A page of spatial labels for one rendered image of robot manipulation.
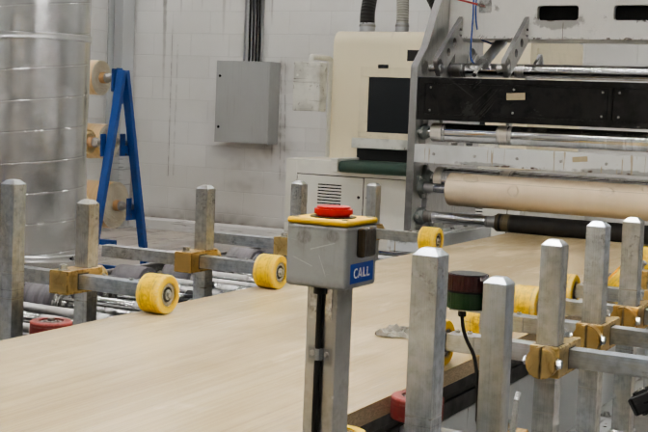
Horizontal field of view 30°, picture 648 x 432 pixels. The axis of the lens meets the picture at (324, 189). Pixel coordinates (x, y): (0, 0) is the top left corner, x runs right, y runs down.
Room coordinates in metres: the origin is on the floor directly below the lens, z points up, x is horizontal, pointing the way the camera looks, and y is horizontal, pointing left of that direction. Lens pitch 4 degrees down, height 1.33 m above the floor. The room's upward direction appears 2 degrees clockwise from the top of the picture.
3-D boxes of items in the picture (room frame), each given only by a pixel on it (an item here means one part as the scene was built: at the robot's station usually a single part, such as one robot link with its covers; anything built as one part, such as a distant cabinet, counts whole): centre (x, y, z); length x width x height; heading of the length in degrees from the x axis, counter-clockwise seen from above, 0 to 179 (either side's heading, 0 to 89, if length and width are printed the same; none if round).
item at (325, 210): (1.24, -0.01, 1.22); 0.04 x 0.04 x 0.02
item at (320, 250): (1.24, -0.01, 1.18); 0.07 x 0.07 x 0.08; 62
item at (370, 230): (1.22, -0.05, 1.20); 0.03 x 0.01 x 0.03; 152
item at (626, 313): (2.37, -0.62, 0.95); 0.13 x 0.06 x 0.05; 152
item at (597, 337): (2.15, -0.50, 0.95); 0.13 x 0.06 x 0.05; 152
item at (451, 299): (1.71, -0.21, 1.07); 0.06 x 0.06 x 0.02
